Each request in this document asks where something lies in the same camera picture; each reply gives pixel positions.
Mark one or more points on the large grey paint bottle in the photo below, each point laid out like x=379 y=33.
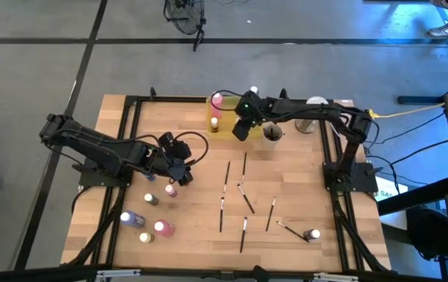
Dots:
x=253 y=89

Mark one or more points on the black office chair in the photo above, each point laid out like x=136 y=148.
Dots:
x=427 y=231

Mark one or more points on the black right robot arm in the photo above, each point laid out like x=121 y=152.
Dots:
x=306 y=109

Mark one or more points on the person's shoe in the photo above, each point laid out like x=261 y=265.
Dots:
x=443 y=4
x=441 y=30

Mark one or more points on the small ochre paint bottle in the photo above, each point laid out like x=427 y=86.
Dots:
x=145 y=237

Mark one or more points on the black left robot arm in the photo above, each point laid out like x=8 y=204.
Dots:
x=91 y=142

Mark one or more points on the small pink paint bottle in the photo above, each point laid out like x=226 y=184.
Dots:
x=170 y=190

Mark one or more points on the large blue paint bottle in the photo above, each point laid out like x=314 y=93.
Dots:
x=134 y=220

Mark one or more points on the silver aluminium bracket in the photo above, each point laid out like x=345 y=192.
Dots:
x=118 y=273
x=335 y=277

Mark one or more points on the large pink paint bottle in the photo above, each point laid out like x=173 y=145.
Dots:
x=217 y=107

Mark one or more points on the black aluminium table frame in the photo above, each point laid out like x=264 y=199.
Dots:
x=161 y=99

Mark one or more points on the large red paint bottle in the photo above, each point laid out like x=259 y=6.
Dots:
x=164 y=228

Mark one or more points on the white green floor label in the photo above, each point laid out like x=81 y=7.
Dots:
x=388 y=192

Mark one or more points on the small brown paint bottle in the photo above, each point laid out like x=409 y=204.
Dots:
x=312 y=234

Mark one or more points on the black floor fan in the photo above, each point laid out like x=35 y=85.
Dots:
x=185 y=17

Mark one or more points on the beige paper cup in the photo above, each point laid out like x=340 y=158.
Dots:
x=271 y=145

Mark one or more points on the translucent yellow plastic tray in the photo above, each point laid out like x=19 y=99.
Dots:
x=224 y=117

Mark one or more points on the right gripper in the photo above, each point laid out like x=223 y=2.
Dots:
x=243 y=129

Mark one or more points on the black frame clamp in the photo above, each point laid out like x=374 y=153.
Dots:
x=152 y=92
x=284 y=94

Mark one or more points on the small blue paint bottle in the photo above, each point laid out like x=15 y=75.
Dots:
x=150 y=178

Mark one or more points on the white dome metal lamp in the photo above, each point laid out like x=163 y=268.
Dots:
x=306 y=126

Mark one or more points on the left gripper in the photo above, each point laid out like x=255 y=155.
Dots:
x=175 y=152

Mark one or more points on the small green paint bottle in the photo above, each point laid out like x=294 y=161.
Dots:
x=150 y=198

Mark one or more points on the small orange paint bottle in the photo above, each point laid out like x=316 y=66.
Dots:
x=214 y=126

